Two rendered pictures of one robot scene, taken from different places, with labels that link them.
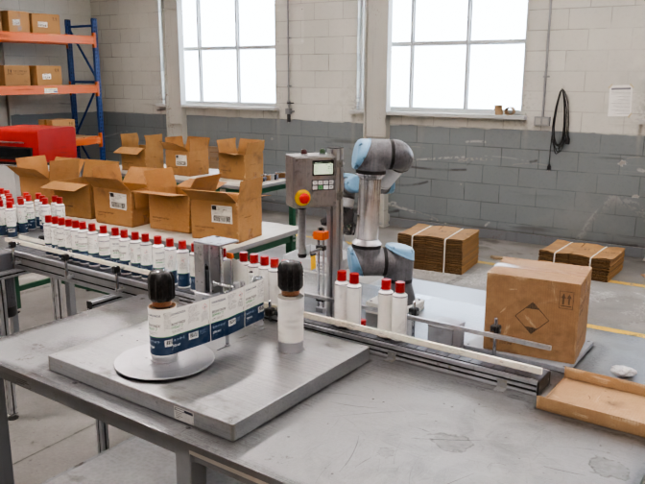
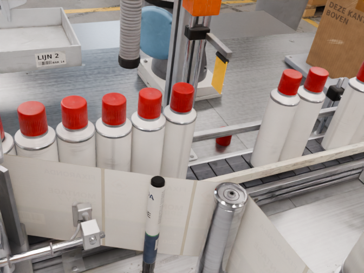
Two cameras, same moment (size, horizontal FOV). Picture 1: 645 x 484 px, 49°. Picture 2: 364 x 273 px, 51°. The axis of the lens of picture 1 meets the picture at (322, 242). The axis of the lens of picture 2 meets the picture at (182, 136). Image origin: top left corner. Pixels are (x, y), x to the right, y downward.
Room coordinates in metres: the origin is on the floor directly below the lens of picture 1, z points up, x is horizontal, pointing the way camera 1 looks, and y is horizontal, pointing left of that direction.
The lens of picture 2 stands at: (2.33, 0.52, 1.37)
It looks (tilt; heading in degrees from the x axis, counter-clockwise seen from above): 38 degrees down; 295
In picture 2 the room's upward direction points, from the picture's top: 9 degrees clockwise
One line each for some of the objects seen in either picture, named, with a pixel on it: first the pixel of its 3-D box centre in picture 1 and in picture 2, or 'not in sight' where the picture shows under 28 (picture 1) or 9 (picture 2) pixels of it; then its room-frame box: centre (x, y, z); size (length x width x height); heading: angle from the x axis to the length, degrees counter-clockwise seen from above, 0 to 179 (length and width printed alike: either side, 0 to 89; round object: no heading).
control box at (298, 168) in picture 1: (311, 180); not in sight; (2.61, 0.04, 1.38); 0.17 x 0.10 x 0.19; 110
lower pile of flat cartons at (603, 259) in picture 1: (581, 259); not in sight; (6.35, -2.38, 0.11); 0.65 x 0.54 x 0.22; 54
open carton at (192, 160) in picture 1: (184, 156); not in sight; (7.15, 1.38, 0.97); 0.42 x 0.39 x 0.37; 145
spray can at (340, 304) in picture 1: (341, 298); (276, 123); (2.43, -0.07, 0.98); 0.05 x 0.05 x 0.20
